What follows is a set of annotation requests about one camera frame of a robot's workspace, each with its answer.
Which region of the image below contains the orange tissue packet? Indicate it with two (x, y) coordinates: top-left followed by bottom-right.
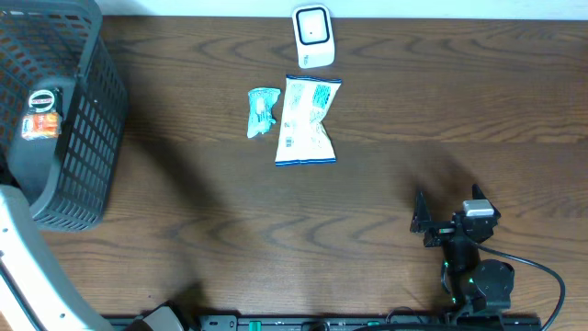
(21, 112), (61, 141)

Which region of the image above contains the cream snack bag blue trim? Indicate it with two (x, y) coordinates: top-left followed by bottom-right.
(275, 74), (343, 166)

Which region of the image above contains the black-white right robot arm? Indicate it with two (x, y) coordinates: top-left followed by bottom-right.
(410, 185), (515, 323)

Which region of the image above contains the teal plastic-wrapped packet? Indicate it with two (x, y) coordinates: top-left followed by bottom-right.
(246, 87), (281, 139)

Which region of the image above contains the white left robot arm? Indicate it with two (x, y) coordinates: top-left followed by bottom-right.
(1, 185), (189, 331)

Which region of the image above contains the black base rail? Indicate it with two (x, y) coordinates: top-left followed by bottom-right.
(188, 311), (541, 331)

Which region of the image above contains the white barcode scanner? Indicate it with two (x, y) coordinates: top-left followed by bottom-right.
(291, 5), (335, 69)

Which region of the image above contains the dark grey plastic basket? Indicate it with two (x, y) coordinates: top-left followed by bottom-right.
(1, 0), (129, 232)

